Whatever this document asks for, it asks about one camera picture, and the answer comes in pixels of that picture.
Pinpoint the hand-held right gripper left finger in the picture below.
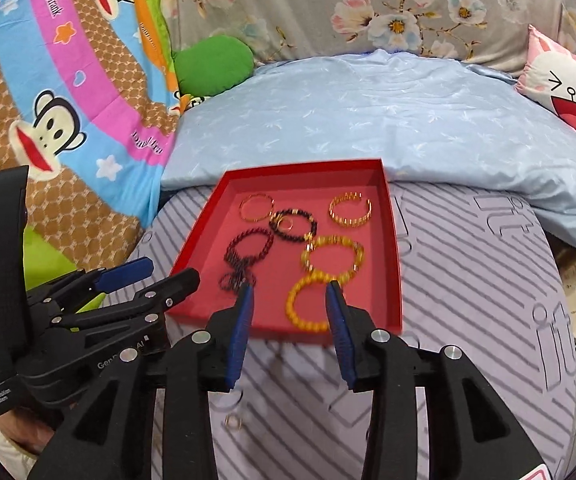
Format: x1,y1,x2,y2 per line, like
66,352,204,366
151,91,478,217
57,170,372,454
28,283,255,480

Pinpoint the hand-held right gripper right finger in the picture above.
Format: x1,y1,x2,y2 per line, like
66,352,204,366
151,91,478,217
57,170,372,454
325,280,539,480

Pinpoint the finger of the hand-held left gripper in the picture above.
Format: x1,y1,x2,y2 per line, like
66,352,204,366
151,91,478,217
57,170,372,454
47,267,201,342
27,257,155,312

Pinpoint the red cardboard box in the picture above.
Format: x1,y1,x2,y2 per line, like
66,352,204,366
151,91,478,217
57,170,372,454
166,158,403,347

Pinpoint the yellow bead bracelet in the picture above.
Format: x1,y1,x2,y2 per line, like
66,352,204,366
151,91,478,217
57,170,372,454
286,270,345,334

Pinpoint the purple bead bracelet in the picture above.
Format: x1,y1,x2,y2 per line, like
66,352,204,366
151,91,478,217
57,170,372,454
219,227,275,294

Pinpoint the amber chunk bracelet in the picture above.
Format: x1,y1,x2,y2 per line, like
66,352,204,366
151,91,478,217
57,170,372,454
301,234,365,281

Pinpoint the gold bangle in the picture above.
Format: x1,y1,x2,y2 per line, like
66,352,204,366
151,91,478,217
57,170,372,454
240,193,277,224

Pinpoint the black bead bracelet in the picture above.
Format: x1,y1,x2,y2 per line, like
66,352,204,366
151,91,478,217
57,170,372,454
269,208,317,244

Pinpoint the gold chain cuff bracelet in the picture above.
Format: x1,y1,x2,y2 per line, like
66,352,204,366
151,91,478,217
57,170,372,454
328,192,372,226

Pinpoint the person's left forearm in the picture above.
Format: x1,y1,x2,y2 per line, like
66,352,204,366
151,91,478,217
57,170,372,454
0,400,70,479

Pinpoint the cartoon monkey blanket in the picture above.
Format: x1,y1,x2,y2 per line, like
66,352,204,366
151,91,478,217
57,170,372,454
0,0,185,313

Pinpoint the light blue quilt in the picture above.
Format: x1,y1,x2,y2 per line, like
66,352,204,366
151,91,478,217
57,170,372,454
160,48,576,262

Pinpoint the green pillow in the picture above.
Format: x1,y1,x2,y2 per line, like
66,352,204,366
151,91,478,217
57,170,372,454
173,34,255,97

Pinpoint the pink cartoon face pillow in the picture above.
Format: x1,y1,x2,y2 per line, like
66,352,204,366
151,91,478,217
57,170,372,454
514,23,576,134

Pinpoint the grey floral cloth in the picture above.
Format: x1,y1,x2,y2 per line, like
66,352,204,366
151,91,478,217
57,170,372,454
160,0,576,79

